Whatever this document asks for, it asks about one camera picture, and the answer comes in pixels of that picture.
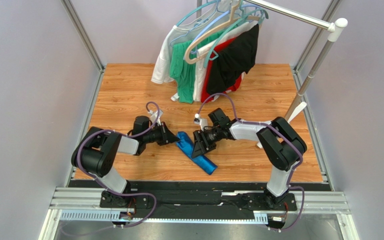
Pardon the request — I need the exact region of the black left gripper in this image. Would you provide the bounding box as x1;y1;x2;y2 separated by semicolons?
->
143;121;181;146

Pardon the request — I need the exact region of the blue cloth napkin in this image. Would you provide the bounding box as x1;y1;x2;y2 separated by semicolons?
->
176;131;218;175

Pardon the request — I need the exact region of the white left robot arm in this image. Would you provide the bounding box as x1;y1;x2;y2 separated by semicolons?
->
71;110;180;195

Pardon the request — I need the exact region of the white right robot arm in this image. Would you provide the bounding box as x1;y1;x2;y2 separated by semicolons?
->
191;108;307;198

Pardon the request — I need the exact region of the red t-shirt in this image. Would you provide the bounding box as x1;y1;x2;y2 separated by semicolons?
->
200;36;246;104

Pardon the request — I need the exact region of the white t-shirt left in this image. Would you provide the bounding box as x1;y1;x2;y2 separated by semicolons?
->
151;24;200;84

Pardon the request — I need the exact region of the white t-shirt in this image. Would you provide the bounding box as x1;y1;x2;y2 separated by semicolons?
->
151;24;200;84
170;20;259;103

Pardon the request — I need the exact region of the green t-shirt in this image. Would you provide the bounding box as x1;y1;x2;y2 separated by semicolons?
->
168;31;226;104

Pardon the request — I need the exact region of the teal plastic hanger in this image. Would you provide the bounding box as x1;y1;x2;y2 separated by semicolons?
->
196;8;269;69

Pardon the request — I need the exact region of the white t-shirt middle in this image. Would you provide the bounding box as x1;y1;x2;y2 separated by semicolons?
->
170;20;259;103

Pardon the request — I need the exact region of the black t-shirt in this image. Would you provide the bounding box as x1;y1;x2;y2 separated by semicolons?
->
206;23;260;99

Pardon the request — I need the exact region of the white clothes rack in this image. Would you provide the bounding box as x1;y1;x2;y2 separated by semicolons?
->
196;0;349;149

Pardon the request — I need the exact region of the blue plastic hanger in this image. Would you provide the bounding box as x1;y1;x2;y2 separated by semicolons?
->
170;9;233;56

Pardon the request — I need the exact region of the teal hanger left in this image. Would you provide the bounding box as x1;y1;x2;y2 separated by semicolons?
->
176;0;220;27

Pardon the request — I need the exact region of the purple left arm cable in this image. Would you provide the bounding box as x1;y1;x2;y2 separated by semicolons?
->
74;101;158;231

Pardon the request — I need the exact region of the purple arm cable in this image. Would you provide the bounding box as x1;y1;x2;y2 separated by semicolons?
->
74;101;158;231
196;92;305;233

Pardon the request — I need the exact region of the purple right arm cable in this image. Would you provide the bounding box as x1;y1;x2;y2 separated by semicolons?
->
196;92;305;233

